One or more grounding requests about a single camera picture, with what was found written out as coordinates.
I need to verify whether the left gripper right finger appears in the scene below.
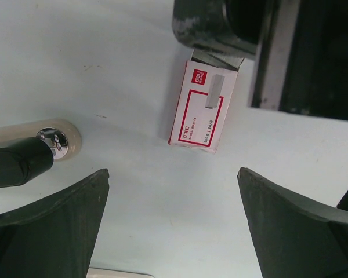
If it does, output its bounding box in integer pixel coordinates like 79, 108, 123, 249
238, 167, 348, 277

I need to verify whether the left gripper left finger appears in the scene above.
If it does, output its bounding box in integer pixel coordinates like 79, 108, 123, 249
0, 169, 109, 277

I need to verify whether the beige black stapler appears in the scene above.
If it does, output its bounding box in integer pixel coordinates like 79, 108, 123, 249
0, 119, 82, 188

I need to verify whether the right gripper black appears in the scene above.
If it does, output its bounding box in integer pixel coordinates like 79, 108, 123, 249
172, 0, 348, 121

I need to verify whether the red staple box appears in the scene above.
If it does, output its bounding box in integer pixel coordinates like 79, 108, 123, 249
168, 60, 238, 153

